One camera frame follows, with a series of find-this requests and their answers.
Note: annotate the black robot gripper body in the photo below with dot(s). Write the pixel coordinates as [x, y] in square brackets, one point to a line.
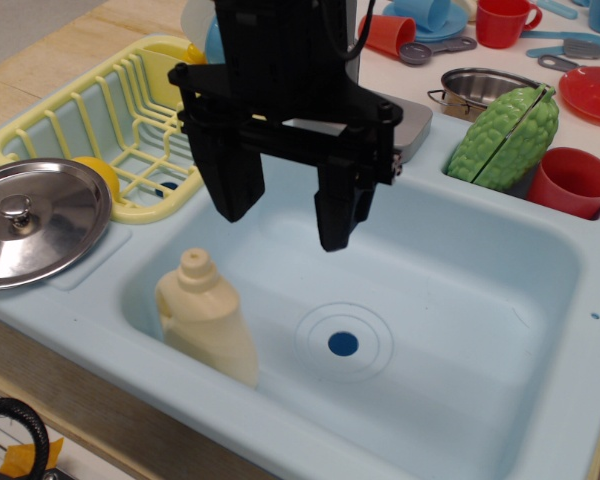
[287, 87]

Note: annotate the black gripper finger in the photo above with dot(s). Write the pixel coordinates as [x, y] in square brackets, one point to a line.
[232, 174]
[343, 200]

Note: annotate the cream detergent bottle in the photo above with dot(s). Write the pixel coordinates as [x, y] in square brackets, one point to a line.
[200, 316]

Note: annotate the blue plate in rack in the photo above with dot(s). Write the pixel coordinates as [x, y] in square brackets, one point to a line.
[214, 50]

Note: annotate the white plate in rack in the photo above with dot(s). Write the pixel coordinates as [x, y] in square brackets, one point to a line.
[196, 19]

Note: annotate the yellow dish drying rack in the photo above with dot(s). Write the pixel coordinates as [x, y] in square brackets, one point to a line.
[125, 113]

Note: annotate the light blue toy sink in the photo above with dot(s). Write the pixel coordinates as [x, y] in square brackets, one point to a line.
[456, 337]

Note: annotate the red cup in sink compartment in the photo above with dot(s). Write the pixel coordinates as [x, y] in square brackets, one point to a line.
[567, 180]

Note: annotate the grey faucet base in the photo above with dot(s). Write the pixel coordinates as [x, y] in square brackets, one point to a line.
[413, 130]

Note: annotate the red cup lying sideways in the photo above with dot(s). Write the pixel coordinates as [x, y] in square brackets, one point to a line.
[386, 34]

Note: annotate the yellow ball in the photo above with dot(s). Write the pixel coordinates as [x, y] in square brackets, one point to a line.
[105, 171]

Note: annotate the grey measuring spoon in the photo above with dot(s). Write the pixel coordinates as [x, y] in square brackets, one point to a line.
[418, 54]

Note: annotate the blue cup on plate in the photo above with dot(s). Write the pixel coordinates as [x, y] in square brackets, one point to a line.
[430, 15]

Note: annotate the green bitter melon toy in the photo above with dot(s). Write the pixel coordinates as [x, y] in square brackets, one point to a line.
[508, 139]

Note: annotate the stainless steel pot lid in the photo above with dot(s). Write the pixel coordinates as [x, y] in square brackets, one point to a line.
[52, 212]

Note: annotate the blue toy knife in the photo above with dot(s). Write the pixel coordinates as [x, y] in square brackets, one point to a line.
[536, 34]

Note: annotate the red plate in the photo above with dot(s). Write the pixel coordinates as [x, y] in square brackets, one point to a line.
[580, 89]

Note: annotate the grey toy fork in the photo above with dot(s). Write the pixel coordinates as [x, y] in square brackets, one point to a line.
[575, 48]

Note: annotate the yellow tape piece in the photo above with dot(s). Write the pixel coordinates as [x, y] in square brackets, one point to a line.
[19, 459]

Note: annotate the red mug with handle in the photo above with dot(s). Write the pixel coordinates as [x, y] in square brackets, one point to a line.
[500, 23]

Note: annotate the grey utensil handle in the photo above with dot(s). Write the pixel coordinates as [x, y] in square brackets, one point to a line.
[557, 63]

